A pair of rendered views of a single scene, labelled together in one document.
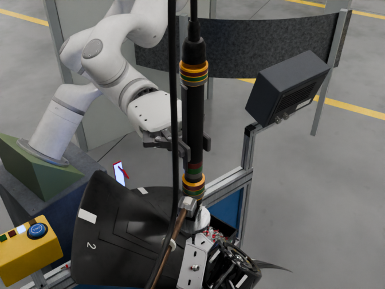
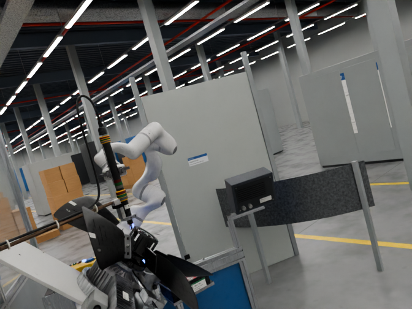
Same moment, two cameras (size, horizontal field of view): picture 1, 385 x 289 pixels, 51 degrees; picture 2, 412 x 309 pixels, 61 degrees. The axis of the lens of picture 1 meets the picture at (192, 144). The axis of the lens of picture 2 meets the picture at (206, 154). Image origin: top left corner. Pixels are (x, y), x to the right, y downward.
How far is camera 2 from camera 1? 121 cm
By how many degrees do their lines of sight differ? 41
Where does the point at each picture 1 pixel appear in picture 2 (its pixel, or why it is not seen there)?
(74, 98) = (135, 209)
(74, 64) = (136, 193)
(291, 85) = (240, 182)
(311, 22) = (331, 173)
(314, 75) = (258, 176)
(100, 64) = (97, 157)
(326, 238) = not seen: outside the picture
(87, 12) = (187, 194)
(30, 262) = not seen: hidden behind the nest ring
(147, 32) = (127, 149)
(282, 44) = (315, 192)
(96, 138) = not seen: hidden behind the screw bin
